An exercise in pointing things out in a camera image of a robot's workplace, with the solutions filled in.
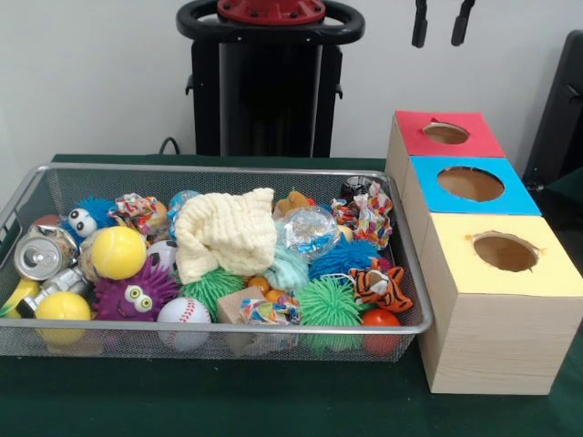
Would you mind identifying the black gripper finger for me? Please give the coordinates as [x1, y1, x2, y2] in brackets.
[412, 0, 429, 47]
[451, 0, 476, 47]

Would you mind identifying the wooden box with three holes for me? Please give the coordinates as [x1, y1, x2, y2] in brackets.
[384, 110, 583, 395]

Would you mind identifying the green cloth on side table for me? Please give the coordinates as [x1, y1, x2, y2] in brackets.
[544, 170, 583, 219]

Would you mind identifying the tiger plush toy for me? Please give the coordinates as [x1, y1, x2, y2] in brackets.
[348, 265, 414, 314]

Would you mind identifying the cream waffle cloth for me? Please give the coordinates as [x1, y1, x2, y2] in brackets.
[174, 188, 278, 284]

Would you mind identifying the green spiky rubber ball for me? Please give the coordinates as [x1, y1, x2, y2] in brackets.
[295, 277, 363, 327]

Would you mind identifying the white baseball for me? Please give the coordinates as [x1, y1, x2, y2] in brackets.
[157, 297, 212, 351]

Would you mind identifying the yellow tennis ball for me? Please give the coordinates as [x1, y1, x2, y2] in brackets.
[90, 226, 148, 280]

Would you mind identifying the purple spiky monster toy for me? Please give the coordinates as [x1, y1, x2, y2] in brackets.
[93, 257, 181, 322]

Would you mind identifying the crushed silver drink can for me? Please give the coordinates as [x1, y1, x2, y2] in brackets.
[13, 226, 79, 281]

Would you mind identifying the plain yellow ball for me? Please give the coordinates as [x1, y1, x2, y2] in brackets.
[35, 291, 92, 345]

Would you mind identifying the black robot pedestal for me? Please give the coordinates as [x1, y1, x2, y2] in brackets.
[176, 0, 365, 158]

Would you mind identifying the wire mesh bin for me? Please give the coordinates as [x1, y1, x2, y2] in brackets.
[0, 162, 434, 363]

